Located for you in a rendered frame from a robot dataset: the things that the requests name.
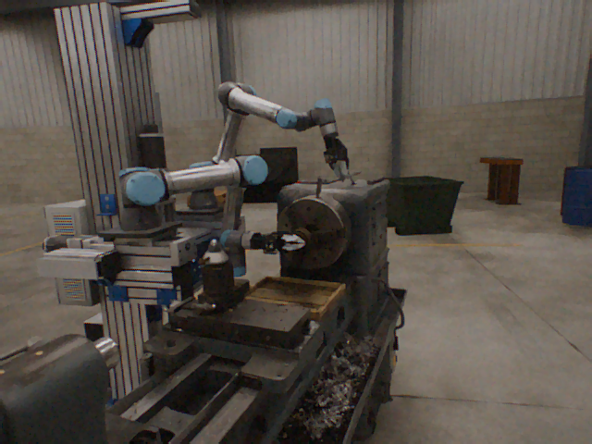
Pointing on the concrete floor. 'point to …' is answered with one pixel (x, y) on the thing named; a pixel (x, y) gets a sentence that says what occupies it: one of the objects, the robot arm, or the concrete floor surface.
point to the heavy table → (503, 179)
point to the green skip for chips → (422, 204)
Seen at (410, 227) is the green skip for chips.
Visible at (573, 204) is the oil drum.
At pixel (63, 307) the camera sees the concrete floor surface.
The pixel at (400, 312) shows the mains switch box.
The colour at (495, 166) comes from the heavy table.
